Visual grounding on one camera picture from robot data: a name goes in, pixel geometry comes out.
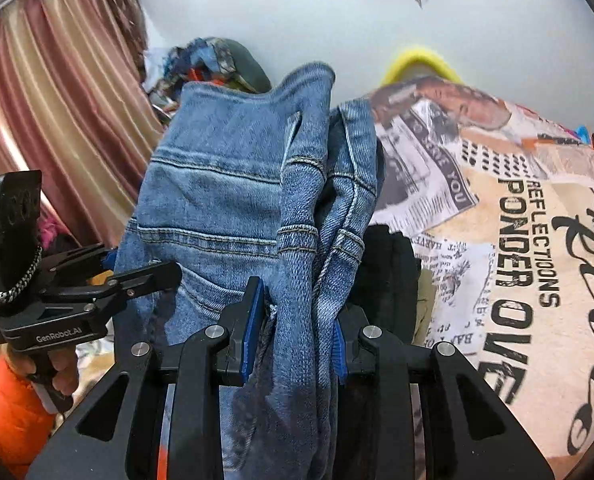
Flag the yellow round cushion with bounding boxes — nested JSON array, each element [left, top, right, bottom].
[[381, 46, 464, 87]]

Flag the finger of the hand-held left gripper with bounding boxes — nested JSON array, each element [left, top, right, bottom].
[[41, 260, 184, 313], [40, 242, 117, 287]]

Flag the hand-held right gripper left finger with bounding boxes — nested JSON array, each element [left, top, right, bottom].
[[27, 276, 267, 480]]

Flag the newspaper printed blanket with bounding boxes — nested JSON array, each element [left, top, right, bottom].
[[367, 76, 594, 462]]

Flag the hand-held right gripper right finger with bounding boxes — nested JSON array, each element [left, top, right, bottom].
[[332, 309, 554, 480]]

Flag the black cloth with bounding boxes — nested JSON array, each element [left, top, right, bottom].
[[327, 224, 424, 357]]

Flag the striped pink curtain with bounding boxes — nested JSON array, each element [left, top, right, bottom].
[[0, 7, 166, 252]]

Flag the blue denim pants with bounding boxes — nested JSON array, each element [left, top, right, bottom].
[[113, 61, 386, 480]]

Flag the person's left forearm orange sleeve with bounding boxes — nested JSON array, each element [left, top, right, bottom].
[[0, 355, 59, 467]]

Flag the pile of mixed clothes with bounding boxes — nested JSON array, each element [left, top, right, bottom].
[[144, 36, 274, 127]]

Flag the braided wrist strap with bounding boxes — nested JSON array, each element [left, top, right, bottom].
[[0, 247, 44, 307]]

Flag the person's left hand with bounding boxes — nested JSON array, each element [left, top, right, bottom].
[[4, 346, 81, 397]]

